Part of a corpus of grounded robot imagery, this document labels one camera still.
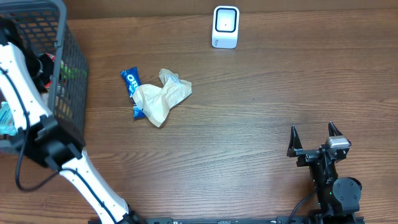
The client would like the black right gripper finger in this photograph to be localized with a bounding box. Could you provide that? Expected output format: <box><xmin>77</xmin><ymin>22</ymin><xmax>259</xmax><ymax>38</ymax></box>
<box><xmin>328</xmin><ymin>121</ymin><xmax>343</xmax><ymax>137</ymax></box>
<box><xmin>287</xmin><ymin>125</ymin><xmax>303</xmax><ymax>152</ymax></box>

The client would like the beige paper bag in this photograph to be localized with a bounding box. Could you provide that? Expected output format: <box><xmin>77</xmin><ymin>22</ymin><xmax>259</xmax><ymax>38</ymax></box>
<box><xmin>132</xmin><ymin>68</ymin><xmax>193</xmax><ymax>128</ymax></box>

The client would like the blue Oreo cookie pack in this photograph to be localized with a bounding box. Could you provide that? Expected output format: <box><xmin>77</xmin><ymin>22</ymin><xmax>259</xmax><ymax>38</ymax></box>
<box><xmin>120</xmin><ymin>67</ymin><xmax>145</xmax><ymax>119</ymax></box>

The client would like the teal snack packet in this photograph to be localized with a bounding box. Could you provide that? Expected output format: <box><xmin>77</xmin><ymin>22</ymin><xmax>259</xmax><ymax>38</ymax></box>
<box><xmin>0</xmin><ymin>101</ymin><xmax>17</xmax><ymax>136</ymax></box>

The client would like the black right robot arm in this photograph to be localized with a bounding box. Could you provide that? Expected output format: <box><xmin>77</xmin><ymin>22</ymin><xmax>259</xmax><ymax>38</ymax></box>
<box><xmin>287</xmin><ymin>122</ymin><xmax>362</xmax><ymax>223</ymax></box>

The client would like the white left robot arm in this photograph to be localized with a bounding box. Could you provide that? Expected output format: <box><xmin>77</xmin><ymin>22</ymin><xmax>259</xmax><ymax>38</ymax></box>
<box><xmin>1</xmin><ymin>16</ymin><xmax>140</xmax><ymax>223</ymax></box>

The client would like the white barcode scanner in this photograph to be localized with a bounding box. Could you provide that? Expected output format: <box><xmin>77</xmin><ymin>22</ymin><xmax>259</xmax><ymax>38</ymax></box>
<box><xmin>211</xmin><ymin>6</ymin><xmax>240</xmax><ymax>49</ymax></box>

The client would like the green snack packet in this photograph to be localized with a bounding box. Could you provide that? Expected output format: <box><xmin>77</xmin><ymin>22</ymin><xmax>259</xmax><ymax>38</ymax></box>
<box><xmin>60</xmin><ymin>61</ymin><xmax>88</xmax><ymax>83</ymax></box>

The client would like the dark grey plastic basket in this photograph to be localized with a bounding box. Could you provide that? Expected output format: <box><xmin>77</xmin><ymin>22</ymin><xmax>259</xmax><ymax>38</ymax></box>
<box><xmin>1</xmin><ymin>1</ymin><xmax>89</xmax><ymax>159</ymax></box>

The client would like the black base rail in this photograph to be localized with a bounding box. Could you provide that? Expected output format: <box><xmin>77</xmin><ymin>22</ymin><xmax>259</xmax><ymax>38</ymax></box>
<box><xmin>88</xmin><ymin>216</ymin><xmax>366</xmax><ymax>224</ymax></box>

